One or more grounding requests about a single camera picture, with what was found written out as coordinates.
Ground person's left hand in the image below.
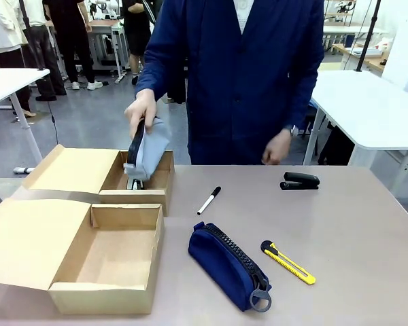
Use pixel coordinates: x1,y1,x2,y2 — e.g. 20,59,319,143
260,128,293,166

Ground person's right hand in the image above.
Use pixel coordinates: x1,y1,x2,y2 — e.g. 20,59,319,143
124,88,157,139

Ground grey pencil pouch black zipper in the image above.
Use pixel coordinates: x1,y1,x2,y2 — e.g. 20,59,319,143
123,116,173,180

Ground navy blue pencil pouch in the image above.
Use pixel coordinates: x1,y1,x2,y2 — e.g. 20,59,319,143
188,221,272,312

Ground person's right forearm blue sleeve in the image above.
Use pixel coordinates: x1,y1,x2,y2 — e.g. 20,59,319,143
135,43,181,101

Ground person's left forearm blue sleeve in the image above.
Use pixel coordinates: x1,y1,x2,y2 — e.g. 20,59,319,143
285,57,324,135

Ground smaller brown cardboard box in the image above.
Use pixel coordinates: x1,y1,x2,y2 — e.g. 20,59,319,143
22,144,175,217

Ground larger brown cardboard box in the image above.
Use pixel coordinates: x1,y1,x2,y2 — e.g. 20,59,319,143
0,198,165,315

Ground all-black stapler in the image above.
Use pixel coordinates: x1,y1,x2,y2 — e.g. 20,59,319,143
279,171,320,192

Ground bystander in black shorts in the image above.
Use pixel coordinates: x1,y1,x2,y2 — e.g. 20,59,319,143
122,0,156,86

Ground person in blue jacket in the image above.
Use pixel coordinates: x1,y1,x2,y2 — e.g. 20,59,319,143
135,0,326,166

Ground grey background workbench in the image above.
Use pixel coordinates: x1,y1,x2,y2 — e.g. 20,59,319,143
86,19,129,84

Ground white marker pen black cap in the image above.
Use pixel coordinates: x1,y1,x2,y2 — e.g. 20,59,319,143
197,186,222,216

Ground white table with round-cornered top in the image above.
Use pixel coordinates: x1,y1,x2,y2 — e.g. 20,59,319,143
304,69,408,196

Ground bystander in black trousers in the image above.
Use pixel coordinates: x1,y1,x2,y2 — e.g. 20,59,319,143
42,0,103,91

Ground yellow black utility knife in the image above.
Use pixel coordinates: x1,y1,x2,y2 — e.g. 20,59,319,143
260,240,317,285

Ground white tray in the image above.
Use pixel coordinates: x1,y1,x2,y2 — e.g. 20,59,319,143
351,46,384,58

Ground black tripod pole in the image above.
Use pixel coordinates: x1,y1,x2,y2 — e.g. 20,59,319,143
18,0,46,71
356,0,382,73

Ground white table with square-cornered top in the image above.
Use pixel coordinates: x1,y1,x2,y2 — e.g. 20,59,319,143
0,67,51,175

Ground bystander in white shirt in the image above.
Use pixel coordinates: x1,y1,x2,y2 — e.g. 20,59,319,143
0,0,68,118

